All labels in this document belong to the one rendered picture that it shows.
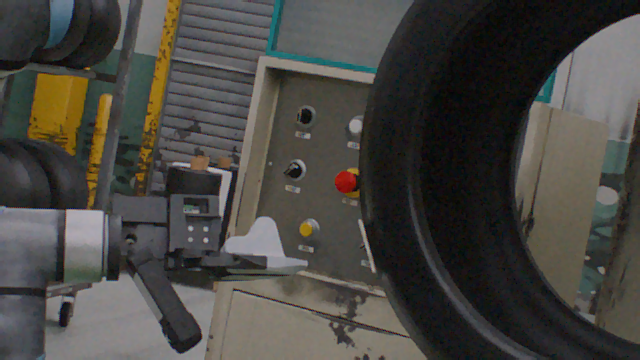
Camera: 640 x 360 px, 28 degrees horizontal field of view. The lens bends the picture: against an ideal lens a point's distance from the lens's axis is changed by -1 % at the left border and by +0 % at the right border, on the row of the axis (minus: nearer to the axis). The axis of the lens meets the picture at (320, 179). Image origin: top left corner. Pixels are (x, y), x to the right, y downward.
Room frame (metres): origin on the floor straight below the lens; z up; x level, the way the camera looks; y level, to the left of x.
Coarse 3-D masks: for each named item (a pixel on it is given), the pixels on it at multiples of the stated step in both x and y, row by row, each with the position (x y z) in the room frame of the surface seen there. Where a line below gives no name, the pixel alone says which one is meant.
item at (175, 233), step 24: (120, 216) 1.32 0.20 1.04; (144, 216) 1.33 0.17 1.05; (168, 216) 1.33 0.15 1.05; (192, 216) 1.32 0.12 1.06; (216, 216) 1.33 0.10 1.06; (120, 240) 1.30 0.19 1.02; (144, 240) 1.32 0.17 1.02; (168, 240) 1.32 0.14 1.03; (192, 240) 1.32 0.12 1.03; (216, 240) 1.33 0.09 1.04; (168, 264) 1.31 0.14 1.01
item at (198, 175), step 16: (192, 160) 7.88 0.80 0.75; (208, 160) 8.28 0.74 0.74; (224, 160) 8.62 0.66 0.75; (176, 176) 7.74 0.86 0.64; (192, 176) 7.72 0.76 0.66; (208, 176) 7.75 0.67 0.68; (224, 176) 8.21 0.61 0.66; (176, 192) 7.73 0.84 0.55; (192, 192) 7.72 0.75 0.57; (208, 192) 7.77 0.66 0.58; (224, 192) 8.25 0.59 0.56; (224, 208) 8.30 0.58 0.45; (224, 224) 8.50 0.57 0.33; (128, 240) 8.20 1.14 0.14; (224, 240) 8.51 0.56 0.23
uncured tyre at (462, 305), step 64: (448, 0) 1.36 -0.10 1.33; (512, 0) 1.57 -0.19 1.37; (576, 0) 1.58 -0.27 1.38; (384, 64) 1.42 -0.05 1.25; (448, 64) 1.56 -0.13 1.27; (512, 64) 1.62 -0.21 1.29; (384, 128) 1.38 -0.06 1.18; (448, 128) 1.61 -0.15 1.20; (512, 128) 1.62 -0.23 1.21; (384, 192) 1.37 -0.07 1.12; (448, 192) 1.61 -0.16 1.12; (512, 192) 1.63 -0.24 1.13; (384, 256) 1.37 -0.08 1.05; (448, 256) 1.58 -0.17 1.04; (512, 256) 1.60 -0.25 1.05; (448, 320) 1.32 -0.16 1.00; (512, 320) 1.57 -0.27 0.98; (576, 320) 1.55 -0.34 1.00
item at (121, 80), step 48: (96, 0) 5.58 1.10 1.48; (48, 48) 5.21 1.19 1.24; (96, 48) 5.62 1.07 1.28; (0, 96) 4.67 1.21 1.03; (0, 144) 5.24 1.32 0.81; (48, 144) 5.71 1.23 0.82; (0, 192) 4.81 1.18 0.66; (48, 192) 5.34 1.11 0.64; (96, 192) 5.89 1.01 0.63; (48, 288) 5.49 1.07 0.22
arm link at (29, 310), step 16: (0, 288) 1.26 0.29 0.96; (16, 288) 1.26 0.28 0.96; (32, 288) 1.27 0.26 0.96; (0, 304) 1.26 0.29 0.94; (16, 304) 1.26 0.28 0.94; (32, 304) 1.27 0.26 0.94; (0, 320) 1.25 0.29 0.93; (16, 320) 1.26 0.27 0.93; (32, 320) 1.27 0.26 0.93; (0, 336) 1.24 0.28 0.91; (16, 336) 1.25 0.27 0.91; (32, 336) 1.27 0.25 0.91; (0, 352) 1.24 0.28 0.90; (16, 352) 1.25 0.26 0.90; (32, 352) 1.26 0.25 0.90
